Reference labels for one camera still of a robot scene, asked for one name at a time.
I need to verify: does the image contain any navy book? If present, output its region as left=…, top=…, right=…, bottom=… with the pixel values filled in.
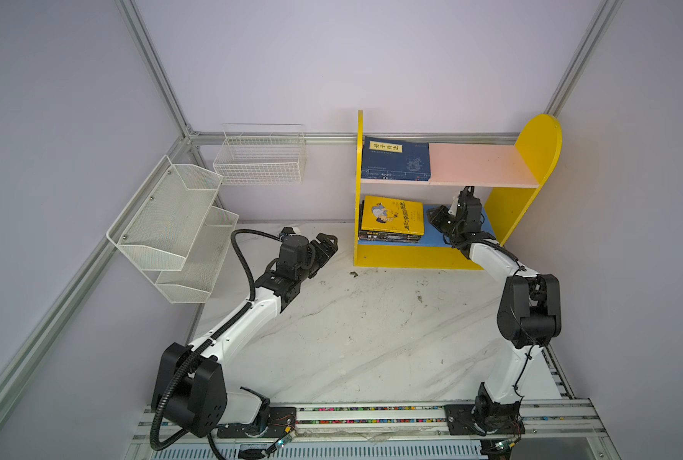
left=362, top=171, right=431, bottom=182
left=360, top=136, right=431, bottom=175

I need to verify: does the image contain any black antler cover book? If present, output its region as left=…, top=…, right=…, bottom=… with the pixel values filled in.
left=359, top=230, right=423, bottom=240

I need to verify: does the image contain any white wire basket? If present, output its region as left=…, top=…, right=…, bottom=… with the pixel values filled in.
left=213, top=124, right=307, bottom=186

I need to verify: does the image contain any yellow cartoon cover book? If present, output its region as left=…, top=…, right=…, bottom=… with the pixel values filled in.
left=360, top=195, right=426, bottom=237

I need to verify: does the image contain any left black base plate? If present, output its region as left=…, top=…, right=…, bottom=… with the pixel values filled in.
left=214, top=406, right=297, bottom=439

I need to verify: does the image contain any white mesh two-tier rack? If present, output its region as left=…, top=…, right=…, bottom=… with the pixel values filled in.
left=106, top=156, right=239, bottom=304

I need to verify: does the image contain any aluminium front rail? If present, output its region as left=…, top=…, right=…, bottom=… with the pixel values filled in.
left=131, top=399, right=607, bottom=447

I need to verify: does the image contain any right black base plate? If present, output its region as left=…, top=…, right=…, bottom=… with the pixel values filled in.
left=444, top=402, right=525, bottom=436

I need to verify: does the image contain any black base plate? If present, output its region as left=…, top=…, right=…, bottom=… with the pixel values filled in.
left=444, top=402, right=525, bottom=436
left=214, top=406, right=297, bottom=439

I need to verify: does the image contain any yellow pink blue bookshelf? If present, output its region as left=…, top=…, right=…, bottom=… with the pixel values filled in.
left=353, top=114, right=563, bottom=270

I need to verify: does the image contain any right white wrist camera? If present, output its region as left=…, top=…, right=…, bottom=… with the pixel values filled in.
left=449, top=197, right=459, bottom=218

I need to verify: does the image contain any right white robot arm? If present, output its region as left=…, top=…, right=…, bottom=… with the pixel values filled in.
left=427, top=187, right=562, bottom=436

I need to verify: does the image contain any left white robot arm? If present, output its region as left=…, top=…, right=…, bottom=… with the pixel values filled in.
left=149, top=227, right=339, bottom=450

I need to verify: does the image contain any left black corrugated cable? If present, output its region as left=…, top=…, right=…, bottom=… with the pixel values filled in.
left=148, top=228, right=282, bottom=460

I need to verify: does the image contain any black wolf cover book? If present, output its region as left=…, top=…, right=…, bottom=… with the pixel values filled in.
left=359, top=238, right=421, bottom=245

